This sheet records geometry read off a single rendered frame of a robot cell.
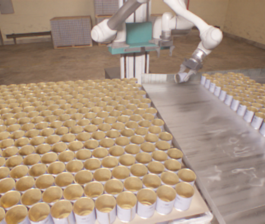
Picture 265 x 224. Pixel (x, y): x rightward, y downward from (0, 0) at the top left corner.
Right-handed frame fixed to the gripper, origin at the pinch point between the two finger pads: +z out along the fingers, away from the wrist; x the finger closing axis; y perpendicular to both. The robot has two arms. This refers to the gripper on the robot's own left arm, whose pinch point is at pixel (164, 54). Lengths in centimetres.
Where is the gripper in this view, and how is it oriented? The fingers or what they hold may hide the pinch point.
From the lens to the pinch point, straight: 199.2
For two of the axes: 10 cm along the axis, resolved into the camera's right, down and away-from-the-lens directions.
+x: 9.4, -1.8, 2.9
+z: 0.0, 8.5, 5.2
